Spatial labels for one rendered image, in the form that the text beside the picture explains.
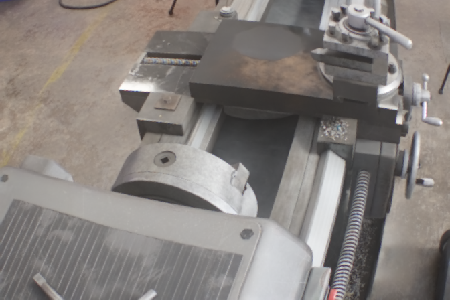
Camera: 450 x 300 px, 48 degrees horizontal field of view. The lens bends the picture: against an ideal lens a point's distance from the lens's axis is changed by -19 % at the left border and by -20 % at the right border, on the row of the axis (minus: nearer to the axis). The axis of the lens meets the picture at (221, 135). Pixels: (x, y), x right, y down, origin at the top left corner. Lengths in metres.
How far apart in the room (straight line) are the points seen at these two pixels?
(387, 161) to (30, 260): 1.08
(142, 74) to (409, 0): 2.60
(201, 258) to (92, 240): 0.14
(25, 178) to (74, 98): 2.37
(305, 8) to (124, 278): 1.72
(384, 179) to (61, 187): 1.03
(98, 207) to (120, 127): 2.17
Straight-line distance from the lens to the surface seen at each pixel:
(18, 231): 0.76
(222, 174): 0.96
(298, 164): 1.46
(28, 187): 0.82
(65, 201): 0.77
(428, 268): 2.30
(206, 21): 1.90
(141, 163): 0.98
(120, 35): 3.60
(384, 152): 1.55
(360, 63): 1.36
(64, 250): 0.72
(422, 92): 1.63
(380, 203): 1.68
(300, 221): 1.34
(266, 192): 1.55
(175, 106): 1.57
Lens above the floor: 1.89
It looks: 43 degrees down
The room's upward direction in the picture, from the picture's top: 7 degrees counter-clockwise
